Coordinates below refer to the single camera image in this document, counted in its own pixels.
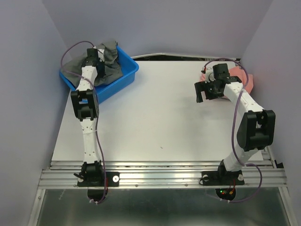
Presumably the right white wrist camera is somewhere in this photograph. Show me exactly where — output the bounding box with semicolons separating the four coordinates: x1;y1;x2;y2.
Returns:
200;70;215;83

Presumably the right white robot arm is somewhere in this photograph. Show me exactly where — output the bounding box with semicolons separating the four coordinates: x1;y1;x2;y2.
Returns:
195;64;276;186

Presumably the pink folded skirt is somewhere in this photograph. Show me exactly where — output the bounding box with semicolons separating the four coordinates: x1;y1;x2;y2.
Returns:
199;66;253;94

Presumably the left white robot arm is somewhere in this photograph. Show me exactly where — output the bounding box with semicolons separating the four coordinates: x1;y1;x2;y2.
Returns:
71;47;105;187

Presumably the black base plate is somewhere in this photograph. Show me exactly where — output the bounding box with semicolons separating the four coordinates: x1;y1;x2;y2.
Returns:
199;170;245;186
77;171;120;187

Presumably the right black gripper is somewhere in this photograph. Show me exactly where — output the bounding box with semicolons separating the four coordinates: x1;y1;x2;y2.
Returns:
194;78;223;103

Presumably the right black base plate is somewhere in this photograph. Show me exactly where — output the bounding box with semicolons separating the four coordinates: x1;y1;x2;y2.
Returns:
199;170;245;186

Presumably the blue plastic bin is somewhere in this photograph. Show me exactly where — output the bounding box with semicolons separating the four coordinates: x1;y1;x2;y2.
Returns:
59;45;139;103

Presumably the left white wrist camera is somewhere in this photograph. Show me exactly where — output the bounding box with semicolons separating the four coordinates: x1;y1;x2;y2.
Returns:
93;46;105;62

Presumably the aluminium rail frame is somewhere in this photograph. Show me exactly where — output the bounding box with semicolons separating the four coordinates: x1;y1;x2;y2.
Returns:
29;60;297;226

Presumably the grey skirt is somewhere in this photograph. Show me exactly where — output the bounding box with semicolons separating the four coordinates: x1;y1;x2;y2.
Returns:
60;39;123;88

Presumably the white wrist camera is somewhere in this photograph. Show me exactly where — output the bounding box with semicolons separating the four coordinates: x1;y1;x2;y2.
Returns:
200;70;215;83
93;46;105;62

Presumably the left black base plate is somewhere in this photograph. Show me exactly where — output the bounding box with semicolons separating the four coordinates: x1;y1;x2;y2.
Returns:
77;171;120;187

